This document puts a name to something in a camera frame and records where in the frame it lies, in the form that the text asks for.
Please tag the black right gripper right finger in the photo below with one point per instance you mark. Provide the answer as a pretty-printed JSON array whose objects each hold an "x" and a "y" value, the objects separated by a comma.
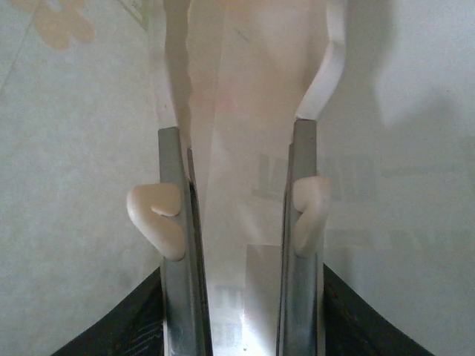
[{"x": 352, "y": 326}]

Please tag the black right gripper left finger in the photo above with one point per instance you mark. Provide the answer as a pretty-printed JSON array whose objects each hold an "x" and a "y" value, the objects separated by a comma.
[{"x": 141, "y": 326}]

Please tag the white printed paper bag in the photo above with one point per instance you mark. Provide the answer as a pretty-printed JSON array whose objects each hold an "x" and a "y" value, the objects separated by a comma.
[{"x": 55, "y": 148}]

